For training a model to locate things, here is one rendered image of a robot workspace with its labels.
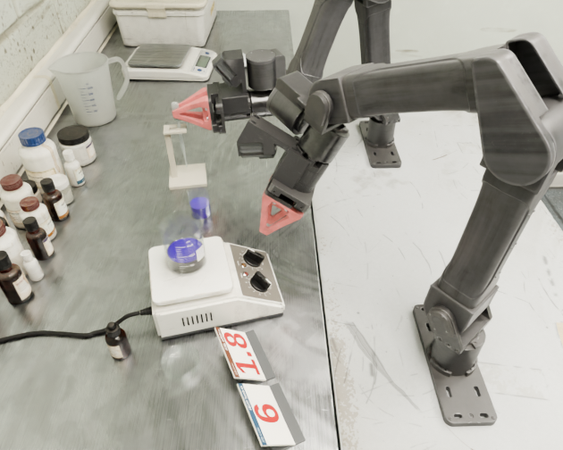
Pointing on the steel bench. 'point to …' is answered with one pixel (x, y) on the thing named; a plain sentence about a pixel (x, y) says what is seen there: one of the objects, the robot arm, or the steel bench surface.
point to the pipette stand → (182, 178)
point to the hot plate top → (222, 278)
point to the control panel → (253, 275)
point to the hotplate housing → (213, 310)
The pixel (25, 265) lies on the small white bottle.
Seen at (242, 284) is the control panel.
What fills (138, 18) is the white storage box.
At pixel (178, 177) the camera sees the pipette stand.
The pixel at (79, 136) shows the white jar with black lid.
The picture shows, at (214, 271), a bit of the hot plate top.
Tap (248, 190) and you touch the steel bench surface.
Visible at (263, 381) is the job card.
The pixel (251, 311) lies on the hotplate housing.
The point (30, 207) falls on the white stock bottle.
